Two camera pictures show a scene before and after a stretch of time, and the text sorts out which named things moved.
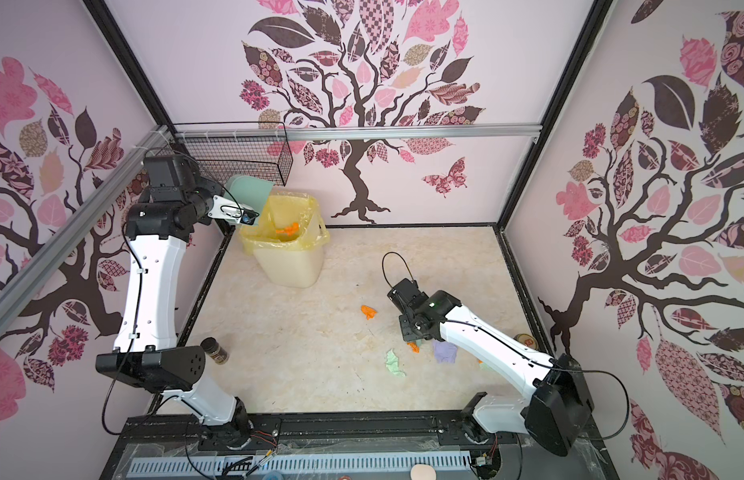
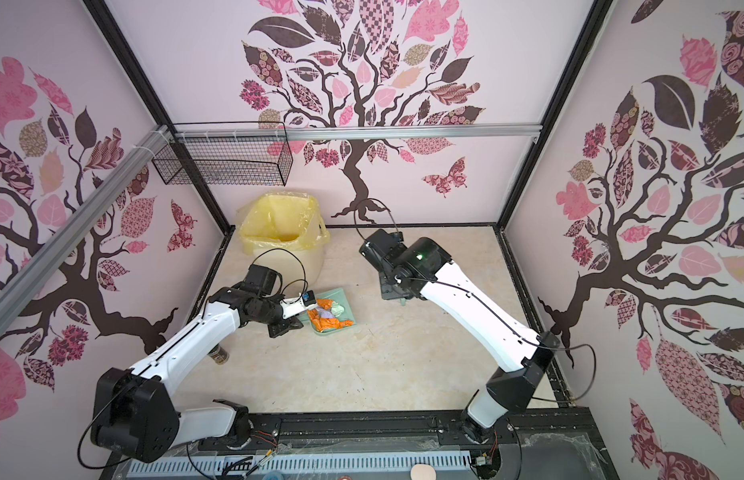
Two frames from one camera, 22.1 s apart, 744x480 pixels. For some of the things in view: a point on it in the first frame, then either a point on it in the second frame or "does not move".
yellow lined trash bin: x=289 y=242 does not move
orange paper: x=289 y=229 → x=329 y=323
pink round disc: x=423 y=472 does not move
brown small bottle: x=211 y=346 does not move
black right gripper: x=406 y=332 → x=384 y=289
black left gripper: x=211 y=187 → x=285 y=325
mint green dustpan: x=249 y=192 → x=338 y=295
